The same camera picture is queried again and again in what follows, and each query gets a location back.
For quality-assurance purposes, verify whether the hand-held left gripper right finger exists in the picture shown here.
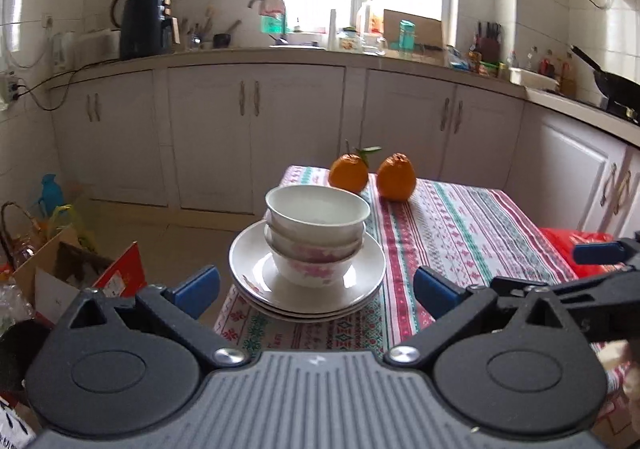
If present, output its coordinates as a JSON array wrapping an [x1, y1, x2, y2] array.
[[384, 266, 568, 365]]

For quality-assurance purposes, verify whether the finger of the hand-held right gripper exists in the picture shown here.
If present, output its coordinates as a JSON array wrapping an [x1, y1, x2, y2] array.
[[490, 268, 640, 342], [573, 238, 640, 266]]

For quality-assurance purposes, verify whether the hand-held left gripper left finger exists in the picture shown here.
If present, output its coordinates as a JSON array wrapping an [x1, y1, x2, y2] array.
[[75, 265, 251, 370]]

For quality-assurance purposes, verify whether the white bowl with pink flowers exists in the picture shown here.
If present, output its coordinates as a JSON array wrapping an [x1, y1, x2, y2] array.
[[263, 221, 366, 262], [265, 185, 371, 246], [269, 243, 362, 289]]

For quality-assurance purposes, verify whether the patterned striped tablecloth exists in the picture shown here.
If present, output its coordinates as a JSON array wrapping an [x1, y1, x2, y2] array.
[[214, 165, 633, 425]]

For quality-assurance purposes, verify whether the red cardboard box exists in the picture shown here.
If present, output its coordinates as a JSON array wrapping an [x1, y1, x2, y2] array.
[[12, 224, 148, 330]]

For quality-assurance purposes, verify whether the orange fruit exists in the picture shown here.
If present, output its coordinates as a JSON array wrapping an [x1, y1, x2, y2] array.
[[376, 153, 417, 202]]

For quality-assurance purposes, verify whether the black gas stove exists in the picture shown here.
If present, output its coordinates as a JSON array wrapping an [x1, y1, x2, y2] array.
[[600, 99, 640, 124]]

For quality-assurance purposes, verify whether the yellow green plastic bag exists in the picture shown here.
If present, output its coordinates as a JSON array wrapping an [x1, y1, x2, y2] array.
[[47, 204, 96, 250]]

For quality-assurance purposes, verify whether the orange with green leaf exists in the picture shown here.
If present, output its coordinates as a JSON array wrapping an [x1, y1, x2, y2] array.
[[328, 140, 383, 194]]

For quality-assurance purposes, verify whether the black wok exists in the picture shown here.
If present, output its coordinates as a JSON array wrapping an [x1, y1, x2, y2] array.
[[570, 45, 640, 112]]

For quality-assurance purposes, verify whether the blue plastic bottle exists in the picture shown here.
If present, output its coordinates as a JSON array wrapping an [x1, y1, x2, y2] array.
[[39, 174, 66, 210]]

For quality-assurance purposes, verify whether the yellow oil bottle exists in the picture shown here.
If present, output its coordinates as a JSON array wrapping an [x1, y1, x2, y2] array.
[[560, 53, 576, 97]]

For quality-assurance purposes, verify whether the white plastic tray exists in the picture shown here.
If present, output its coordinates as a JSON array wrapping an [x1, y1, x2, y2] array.
[[509, 67, 560, 90]]

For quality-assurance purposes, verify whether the brown wicker basket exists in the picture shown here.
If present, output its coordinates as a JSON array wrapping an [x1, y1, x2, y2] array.
[[0, 201, 38, 280]]

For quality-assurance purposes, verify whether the knife block with knives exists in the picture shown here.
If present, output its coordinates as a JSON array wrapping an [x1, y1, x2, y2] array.
[[475, 21, 502, 62]]

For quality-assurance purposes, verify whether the blue plastic bag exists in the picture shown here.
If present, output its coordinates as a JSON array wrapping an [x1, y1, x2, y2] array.
[[446, 46, 471, 70]]

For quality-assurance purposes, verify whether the utensil holder with utensils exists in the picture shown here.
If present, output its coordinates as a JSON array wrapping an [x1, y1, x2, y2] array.
[[185, 4, 213, 50]]

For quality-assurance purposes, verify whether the black mortar with pestle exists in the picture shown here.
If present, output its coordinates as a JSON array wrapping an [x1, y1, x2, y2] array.
[[214, 20, 242, 48]]

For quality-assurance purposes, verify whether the brown cardboard sheet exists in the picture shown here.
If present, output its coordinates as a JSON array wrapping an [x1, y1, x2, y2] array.
[[382, 9, 443, 52]]

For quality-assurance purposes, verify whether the white countertop appliance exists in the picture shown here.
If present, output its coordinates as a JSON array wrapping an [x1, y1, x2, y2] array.
[[75, 29, 121, 64]]

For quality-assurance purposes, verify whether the printed glass jar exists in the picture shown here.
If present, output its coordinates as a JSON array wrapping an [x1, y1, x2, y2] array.
[[337, 29, 363, 53]]

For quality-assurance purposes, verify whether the green dish soap bottle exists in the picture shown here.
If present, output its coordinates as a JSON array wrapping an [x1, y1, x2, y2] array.
[[260, 11, 287, 36]]

